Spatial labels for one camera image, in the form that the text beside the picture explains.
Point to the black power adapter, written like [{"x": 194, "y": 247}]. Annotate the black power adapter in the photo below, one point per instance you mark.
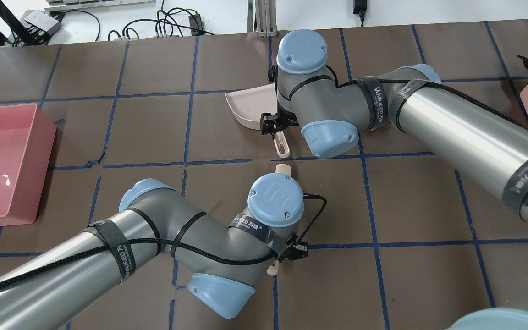
[{"x": 360, "y": 8}]

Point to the beige plastic dustpan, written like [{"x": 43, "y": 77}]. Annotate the beige plastic dustpan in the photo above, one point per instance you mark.
[{"x": 249, "y": 104}]

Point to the aluminium frame post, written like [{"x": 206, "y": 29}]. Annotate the aluminium frame post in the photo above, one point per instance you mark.
[{"x": 261, "y": 18}]

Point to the pink plastic bin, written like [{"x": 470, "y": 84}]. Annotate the pink plastic bin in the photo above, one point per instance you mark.
[{"x": 26, "y": 139}]

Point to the beige hand brush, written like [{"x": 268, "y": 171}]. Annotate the beige hand brush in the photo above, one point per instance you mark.
[{"x": 284, "y": 169}]

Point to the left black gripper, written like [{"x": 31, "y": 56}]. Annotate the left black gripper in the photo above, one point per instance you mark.
[{"x": 281, "y": 259}]

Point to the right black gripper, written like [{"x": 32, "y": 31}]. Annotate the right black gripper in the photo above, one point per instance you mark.
[{"x": 271, "y": 123}]

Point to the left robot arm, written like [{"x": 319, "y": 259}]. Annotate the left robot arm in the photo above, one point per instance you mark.
[{"x": 227, "y": 261}]

